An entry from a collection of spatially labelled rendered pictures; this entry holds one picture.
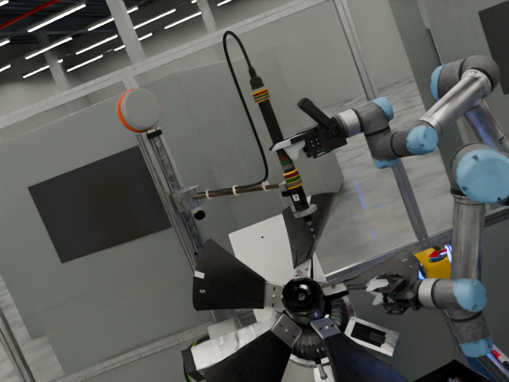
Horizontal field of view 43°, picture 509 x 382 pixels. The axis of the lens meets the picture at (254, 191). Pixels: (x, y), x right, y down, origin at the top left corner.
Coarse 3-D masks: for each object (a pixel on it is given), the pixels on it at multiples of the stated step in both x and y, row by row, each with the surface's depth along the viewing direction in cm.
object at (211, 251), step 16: (208, 240) 195; (208, 256) 195; (224, 256) 193; (208, 272) 195; (224, 272) 193; (240, 272) 191; (256, 272) 189; (192, 288) 197; (208, 288) 195; (224, 288) 194; (240, 288) 191; (256, 288) 190; (208, 304) 196; (224, 304) 195; (240, 304) 193; (256, 304) 192
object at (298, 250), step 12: (312, 204) 200; (324, 204) 196; (288, 216) 206; (312, 216) 197; (324, 216) 193; (288, 228) 205; (300, 228) 199; (300, 240) 197; (312, 240) 192; (300, 252) 194; (312, 252) 189; (300, 264) 193
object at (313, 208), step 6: (282, 186) 183; (282, 192) 184; (288, 192) 182; (288, 198) 183; (294, 204) 183; (294, 210) 183; (306, 210) 179; (312, 210) 179; (294, 216) 181; (300, 216) 179
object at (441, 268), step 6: (420, 252) 223; (426, 252) 221; (420, 258) 217; (426, 258) 215; (444, 258) 209; (426, 264) 211; (432, 264) 209; (438, 264) 208; (444, 264) 208; (450, 264) 208; (426, 270) 209; (432, 270) 209; (438, 270) 209; (444, 270) 209; (450, 270) 209; (432, 276) 209; (438, 276) 209; (444, 276) 209
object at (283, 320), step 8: (280, 320) 182; (288, 320) 183; (272, 328) 181; (280, 328) 182; (288, 328) 184; (296, 328) 185; (280, 336) 182; (288, 336) 184; (296, 336) 185; (288, 344) 184
